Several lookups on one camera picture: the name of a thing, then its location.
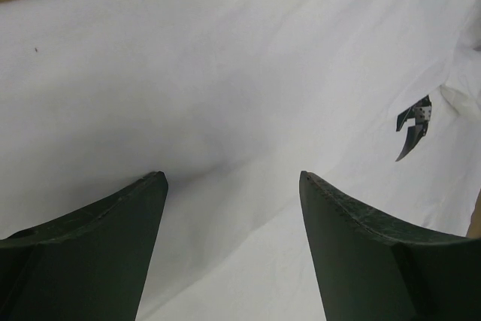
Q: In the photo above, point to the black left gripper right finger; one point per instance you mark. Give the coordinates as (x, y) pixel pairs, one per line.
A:
(371, 266)

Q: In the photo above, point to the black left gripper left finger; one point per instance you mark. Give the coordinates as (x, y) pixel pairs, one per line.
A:
(90, 264)

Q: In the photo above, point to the white t shirt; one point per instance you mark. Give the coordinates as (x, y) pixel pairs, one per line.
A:
(233, 99)

